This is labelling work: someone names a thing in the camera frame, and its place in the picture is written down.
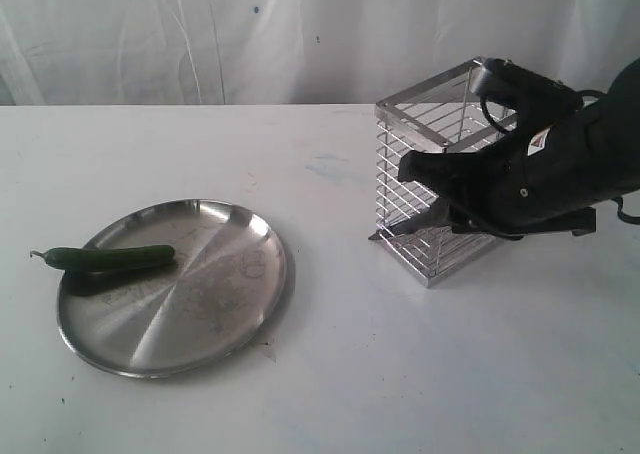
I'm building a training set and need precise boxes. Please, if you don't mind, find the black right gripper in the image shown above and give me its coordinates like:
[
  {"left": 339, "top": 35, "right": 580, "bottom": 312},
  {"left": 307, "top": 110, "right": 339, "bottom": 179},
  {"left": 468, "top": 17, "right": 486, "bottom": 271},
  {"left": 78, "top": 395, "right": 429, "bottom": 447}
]
[{"left": 397, "top": 99, "right": 625, "bottom": 239}]

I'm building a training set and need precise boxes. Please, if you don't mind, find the green cucumber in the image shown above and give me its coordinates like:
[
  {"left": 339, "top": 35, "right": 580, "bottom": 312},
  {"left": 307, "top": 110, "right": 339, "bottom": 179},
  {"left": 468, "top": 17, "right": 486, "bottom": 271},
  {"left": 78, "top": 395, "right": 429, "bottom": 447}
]
[{"left": 29, "top": 245, "right": 176, "bottom": 272}]

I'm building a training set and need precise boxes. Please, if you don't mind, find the black handled knife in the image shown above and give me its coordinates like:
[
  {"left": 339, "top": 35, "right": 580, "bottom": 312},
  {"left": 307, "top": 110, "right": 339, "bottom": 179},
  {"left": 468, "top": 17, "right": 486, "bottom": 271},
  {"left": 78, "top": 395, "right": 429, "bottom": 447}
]
[{"left": 388, "top": 199, "right": 451, "bottom": 236}]

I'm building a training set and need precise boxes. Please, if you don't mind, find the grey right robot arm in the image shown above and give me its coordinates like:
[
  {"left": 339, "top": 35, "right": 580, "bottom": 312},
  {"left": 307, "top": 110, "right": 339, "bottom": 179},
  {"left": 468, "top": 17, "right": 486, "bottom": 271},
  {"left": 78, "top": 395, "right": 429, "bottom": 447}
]
[{"left": 389, "top": 58, "right": 639, "bottom": 240}]

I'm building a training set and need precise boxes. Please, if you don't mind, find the round steel plate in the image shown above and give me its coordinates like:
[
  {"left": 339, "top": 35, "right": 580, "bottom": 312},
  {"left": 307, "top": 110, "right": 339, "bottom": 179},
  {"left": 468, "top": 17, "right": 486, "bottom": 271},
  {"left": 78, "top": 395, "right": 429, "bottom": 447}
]
[{"left": 57, "top": 199, "right": 295, "bottom": 378}]

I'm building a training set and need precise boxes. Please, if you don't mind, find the white backdrop curtain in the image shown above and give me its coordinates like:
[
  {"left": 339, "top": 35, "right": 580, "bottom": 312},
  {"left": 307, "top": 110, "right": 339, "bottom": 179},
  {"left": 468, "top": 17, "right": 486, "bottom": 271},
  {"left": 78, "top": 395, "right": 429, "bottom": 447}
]
[{"left": 1, "top": 0, "right": 639, "bottom": 105}]

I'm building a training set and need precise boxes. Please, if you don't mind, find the wire metal basket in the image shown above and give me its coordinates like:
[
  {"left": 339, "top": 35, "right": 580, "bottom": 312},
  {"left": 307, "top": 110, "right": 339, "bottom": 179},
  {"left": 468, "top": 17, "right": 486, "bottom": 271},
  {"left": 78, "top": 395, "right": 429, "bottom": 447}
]
[{"left": 368, "top": 57, "right": 541, "bottom": 290}]

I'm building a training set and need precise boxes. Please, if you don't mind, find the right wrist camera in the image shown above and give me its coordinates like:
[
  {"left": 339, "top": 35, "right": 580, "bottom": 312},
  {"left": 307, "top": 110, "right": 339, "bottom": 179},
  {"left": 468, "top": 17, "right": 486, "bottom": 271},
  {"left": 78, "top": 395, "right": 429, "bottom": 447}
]
[{"left": 470, "top": 58, "right": 583, "bottom": 123}]

